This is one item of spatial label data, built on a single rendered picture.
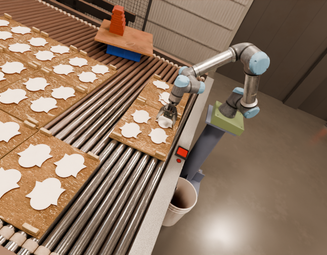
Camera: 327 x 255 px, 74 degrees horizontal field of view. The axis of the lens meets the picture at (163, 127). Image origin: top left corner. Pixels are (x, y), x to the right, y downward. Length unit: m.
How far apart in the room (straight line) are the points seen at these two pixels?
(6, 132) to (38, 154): 0.19
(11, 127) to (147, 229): 0.80
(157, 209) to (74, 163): 0.44
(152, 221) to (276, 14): 4.34
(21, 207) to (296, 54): 4.88
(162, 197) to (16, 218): 0.60
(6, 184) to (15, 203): 0.09
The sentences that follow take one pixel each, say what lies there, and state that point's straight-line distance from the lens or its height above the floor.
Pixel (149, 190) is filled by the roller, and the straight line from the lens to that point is 1.11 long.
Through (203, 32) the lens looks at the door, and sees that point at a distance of 4.81.
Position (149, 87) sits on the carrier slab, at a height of 0.94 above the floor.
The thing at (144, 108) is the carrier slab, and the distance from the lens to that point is 1.52.
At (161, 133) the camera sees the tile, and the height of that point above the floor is 0.95.
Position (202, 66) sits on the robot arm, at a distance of 1.41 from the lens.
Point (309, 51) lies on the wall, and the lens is 5.13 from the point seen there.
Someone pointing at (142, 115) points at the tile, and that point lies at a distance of 1.43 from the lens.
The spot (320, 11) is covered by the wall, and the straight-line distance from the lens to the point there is 4.99.
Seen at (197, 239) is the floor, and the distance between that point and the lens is 2.20.
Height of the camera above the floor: 1.84
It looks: 40 degrees down
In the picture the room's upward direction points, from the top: 24 degrees clockwise
